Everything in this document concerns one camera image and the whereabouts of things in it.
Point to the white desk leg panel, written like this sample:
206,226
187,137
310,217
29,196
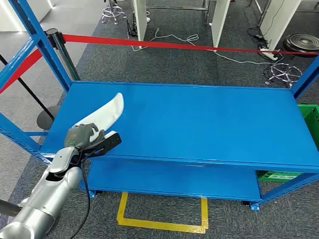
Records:
220,19
279,23
140,19

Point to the blue metal shelf rack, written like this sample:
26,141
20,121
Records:
187,122

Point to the small black floor device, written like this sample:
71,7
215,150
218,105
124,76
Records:
131,33

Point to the chrome stool base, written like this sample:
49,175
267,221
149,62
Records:
113,11

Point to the red barrier belt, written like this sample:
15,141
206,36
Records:
149,43
22,67

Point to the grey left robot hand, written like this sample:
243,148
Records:
77,135

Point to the white power strip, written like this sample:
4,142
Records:
268,53

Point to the steel desk crossbar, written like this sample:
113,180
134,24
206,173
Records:
174,7

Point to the white plastic car part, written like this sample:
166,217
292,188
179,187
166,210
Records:
106,113

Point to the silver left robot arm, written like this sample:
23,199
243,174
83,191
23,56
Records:
42,198

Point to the black round stool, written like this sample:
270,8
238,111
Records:
302,43

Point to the green plastic crate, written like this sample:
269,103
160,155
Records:
311,122

